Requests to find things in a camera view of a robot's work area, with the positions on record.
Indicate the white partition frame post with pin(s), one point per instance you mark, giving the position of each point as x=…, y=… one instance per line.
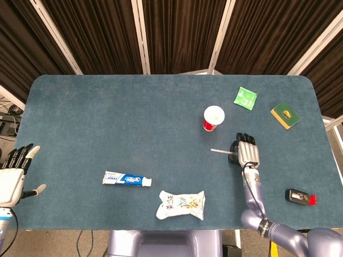
x=313, y=48
x=140, y=37
x=56, y=37
x=222, y=37
x=12, y=97

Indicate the green sachet packet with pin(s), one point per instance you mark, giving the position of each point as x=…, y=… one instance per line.
x=245, y=97

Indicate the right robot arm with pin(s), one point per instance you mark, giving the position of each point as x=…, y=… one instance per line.
x=254, y=187

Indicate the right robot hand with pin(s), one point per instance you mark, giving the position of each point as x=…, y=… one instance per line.
x=249, y=154

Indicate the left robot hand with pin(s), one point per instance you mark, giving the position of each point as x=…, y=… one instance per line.
x=10, y=184

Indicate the black pleated curtain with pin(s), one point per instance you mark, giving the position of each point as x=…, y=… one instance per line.
x=16, y=40
x=182, y=34
x=329, y=80
x=101, y=34
x=268, y=34

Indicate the black bottle red cap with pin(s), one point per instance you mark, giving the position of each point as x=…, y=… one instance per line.
x=296, y=196

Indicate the white snack bag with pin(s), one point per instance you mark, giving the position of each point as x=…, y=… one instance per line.
x=179, y=204

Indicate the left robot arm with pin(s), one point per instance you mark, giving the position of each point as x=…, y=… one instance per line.
x=4, y=222

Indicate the black box under table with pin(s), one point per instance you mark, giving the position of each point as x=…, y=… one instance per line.
x=230, y=251

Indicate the black device box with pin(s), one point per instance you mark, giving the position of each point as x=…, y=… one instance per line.
x=8, y=125

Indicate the grey robot torso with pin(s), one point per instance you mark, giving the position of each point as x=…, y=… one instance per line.
x=166, y=243

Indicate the blue white toothpaste tube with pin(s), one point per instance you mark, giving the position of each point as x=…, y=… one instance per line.
x=126, y=178

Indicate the white frame foot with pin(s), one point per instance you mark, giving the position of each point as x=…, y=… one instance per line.
x=198, y=71

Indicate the thin silver rod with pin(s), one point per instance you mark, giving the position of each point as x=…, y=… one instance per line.
x=221, y=151

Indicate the red paper cup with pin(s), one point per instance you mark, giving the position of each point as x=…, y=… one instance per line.
x=213, y=115

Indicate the white table leg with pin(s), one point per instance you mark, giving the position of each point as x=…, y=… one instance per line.
x=238, y=238

